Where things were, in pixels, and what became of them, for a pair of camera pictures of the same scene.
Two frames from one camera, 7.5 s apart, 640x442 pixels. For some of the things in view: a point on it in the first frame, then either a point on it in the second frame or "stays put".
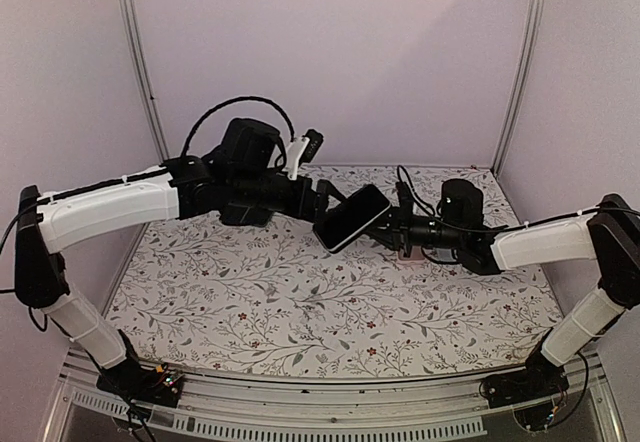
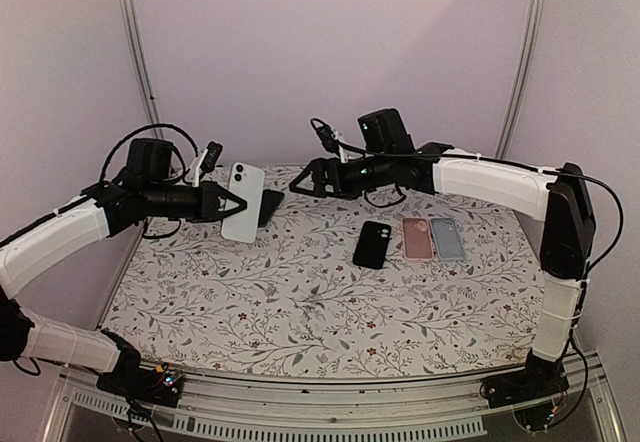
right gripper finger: x=391 y=233 -> x=320 y=169
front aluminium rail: x=430 y=409 stays put
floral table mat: x=212 y=298 stays put
